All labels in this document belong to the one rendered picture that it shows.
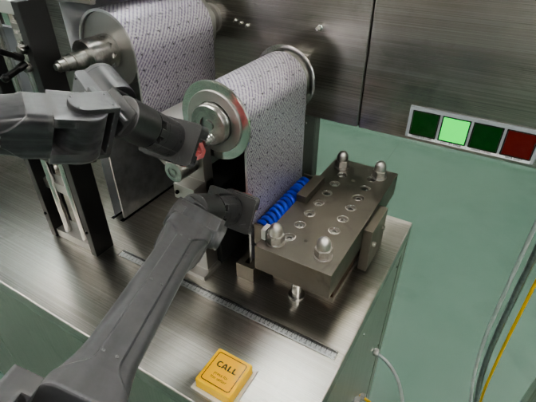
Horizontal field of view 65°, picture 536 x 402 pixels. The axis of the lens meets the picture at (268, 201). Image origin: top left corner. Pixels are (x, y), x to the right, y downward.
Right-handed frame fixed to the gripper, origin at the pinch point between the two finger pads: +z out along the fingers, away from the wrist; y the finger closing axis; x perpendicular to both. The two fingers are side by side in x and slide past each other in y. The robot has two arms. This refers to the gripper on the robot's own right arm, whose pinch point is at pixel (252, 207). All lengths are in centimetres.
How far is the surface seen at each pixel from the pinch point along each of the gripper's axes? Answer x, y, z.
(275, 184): 5.0, 0.2, 7.3
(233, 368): -24.6, 10.9, -13.3
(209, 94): 18.7, -6.2, -14.1
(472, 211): 3, 38, 216
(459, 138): 24.0, 31.4, 20.9
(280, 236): -3.1, 8.2, -1.9
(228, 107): 17.4, -2.3, -13.4
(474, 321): -42, 53, 140
